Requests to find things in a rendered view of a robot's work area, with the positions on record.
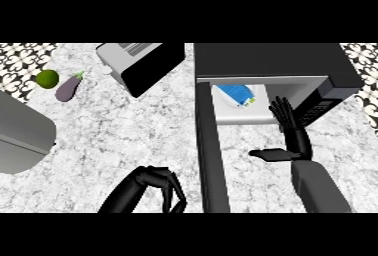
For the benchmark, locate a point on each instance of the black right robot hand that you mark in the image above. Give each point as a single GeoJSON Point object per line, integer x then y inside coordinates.
{"type": "Point", "coordinates": [295, 133]}

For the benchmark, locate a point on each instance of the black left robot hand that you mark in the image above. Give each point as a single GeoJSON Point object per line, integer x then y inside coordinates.
{"type": "Point", "coordinates": [142, 186]}

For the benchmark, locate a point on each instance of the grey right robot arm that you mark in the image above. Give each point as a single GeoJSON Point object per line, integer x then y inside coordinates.
{"type": "Point", "coordinates": [318, 186]}

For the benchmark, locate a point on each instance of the blue and white milk carton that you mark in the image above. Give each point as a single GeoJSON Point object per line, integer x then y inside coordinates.
{"type": "Point", "coordinates": [237, 94]}

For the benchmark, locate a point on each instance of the dark grey microwave door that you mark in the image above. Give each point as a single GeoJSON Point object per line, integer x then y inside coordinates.
{"type": "Point", "coordinates": [210, 150]}

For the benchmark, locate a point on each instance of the black microwave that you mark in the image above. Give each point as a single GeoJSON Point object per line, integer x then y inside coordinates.
{"type": "Point", "coordinates": [281, 70]}

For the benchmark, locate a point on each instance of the grey rounded appliance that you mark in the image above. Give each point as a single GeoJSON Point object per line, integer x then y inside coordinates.
{"type": "Point", "coordinates": [23, 136]}

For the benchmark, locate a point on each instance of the purple eggplant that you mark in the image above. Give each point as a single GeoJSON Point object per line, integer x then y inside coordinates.
{"type": "Point", "coordinates": [69, 88]}

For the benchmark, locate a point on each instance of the silver and black toaster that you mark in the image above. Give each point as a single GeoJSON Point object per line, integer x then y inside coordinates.
{"type": "Point", "coordinates": [142, 65]}

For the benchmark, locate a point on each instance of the green lime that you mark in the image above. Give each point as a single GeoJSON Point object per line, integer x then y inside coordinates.
{"type": "Point", "coordinates": [48, 79]}

